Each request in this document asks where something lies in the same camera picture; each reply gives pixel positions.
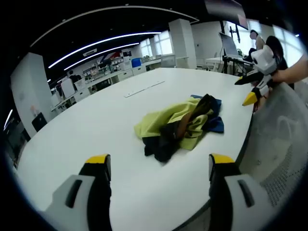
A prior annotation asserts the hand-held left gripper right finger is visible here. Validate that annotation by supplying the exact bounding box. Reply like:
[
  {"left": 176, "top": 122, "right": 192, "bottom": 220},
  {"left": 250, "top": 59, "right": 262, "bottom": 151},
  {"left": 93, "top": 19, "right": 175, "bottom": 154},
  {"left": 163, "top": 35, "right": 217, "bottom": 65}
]
[{"left": 208, "top": 153, "right": 278, "bottom": 231}]

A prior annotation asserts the hanging dark screen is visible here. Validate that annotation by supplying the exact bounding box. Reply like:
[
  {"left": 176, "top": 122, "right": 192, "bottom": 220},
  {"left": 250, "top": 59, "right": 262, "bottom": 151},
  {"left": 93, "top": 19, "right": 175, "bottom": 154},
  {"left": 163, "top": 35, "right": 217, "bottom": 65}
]
[{"left": 204, "top": 0, "right": 249, "bottom": 30}]

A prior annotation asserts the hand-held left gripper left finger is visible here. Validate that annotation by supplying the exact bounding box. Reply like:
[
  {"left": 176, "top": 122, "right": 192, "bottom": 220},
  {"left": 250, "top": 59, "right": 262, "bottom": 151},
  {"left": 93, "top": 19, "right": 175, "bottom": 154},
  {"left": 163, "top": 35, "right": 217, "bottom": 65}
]
[{"left": 43, "top": 154, "right": 113, "bottom": 231}]

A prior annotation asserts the black cloth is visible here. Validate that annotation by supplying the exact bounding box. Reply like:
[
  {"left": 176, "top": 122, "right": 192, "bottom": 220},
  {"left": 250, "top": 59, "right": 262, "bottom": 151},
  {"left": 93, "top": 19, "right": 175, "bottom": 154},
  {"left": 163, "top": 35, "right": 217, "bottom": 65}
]
[{"left": 134, "top": 93, "right": 225, "bottom": 163}]

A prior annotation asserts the person's right hand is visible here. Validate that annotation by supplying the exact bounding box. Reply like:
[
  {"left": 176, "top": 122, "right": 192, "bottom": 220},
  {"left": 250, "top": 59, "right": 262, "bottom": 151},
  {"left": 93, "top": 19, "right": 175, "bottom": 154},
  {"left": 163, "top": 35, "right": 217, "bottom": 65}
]
[{"left": 271, "top": 68, "right": 294, "bottom": 85}]

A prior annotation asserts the black box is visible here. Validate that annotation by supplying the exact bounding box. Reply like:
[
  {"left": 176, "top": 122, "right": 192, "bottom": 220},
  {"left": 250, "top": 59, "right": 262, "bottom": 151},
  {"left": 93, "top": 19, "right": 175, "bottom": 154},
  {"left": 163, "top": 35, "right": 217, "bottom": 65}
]
[{"left": 31, "top": 112, "right": 48, "bottom": 133}]

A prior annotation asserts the laptop on stand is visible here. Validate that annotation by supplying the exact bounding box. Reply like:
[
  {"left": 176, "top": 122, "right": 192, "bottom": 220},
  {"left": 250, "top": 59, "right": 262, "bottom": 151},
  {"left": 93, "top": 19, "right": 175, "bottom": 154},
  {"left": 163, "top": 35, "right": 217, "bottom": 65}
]
[{"left": 218, "top": 32, "right": 242, "bottom": 58}]

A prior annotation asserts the white storage counter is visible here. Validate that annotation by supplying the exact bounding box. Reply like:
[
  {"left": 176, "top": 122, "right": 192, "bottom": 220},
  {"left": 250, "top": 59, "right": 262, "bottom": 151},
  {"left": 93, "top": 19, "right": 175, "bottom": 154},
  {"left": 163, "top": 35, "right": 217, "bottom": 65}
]
[{"left": 50, "top": 54, "right": 177, "bottom": 114}]

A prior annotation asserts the long ceiling light strip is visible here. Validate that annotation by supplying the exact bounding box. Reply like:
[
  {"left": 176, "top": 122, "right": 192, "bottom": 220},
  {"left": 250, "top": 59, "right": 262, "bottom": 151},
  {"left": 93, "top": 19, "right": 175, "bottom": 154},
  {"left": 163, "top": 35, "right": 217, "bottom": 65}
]
[
  {"left": 63, "top": 42, "right": 141, "bottom": 71},
  {"left": 49, "top": 31, "right": 162, "bottom": 69}
]

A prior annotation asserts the white rolling board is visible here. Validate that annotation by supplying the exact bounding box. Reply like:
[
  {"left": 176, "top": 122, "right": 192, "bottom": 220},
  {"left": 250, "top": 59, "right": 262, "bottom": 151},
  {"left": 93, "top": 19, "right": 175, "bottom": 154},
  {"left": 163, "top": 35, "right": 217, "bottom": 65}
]
[{"left": 60, "top": 78, "right": 76, "bottom": 98}]

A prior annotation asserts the blue storage bin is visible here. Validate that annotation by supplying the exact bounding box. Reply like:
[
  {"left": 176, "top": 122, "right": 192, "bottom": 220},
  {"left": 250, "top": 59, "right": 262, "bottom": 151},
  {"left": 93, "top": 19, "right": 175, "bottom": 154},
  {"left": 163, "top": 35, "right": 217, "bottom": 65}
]
[{"left": 131, "top": 57, "right": 143, "bottom": 69}]

